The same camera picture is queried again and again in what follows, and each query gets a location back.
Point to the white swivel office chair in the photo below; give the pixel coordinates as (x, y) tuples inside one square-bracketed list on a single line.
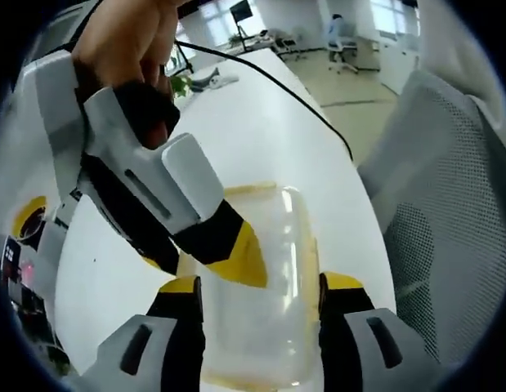
[(346, 51)]

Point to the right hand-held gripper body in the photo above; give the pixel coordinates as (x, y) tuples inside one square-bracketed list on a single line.
[(58, 106)]

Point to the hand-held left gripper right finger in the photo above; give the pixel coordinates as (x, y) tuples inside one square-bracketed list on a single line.
[(359, 347)]

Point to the black monitor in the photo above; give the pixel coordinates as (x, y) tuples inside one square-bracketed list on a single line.
[(241, 11)]

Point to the yellow black tape roll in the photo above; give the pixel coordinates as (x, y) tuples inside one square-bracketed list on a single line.
[(25, 212)]

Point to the grey mesh office chair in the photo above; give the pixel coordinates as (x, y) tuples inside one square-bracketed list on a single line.
[(444, 196)]

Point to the green potted plant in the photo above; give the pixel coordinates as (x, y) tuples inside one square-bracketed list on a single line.
[(181, 85)]

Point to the white grey soft object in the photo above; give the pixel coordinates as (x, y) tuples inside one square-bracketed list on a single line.
[(216, 78)]

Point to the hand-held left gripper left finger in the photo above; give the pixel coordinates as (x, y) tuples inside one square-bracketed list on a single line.
[(162, 339)]

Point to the dark small device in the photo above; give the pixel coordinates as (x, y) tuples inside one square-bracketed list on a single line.
[(10, 257)]

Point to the white office desk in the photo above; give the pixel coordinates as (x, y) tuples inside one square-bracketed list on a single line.
[(365, 53)]

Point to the black monitor stand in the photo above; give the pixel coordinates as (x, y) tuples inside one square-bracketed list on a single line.
[(243, 36)]

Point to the person's right hand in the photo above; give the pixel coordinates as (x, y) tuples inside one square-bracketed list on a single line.
[(122, 41)]

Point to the clear plastic food container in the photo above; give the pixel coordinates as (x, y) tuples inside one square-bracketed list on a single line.
[(277, 310)]

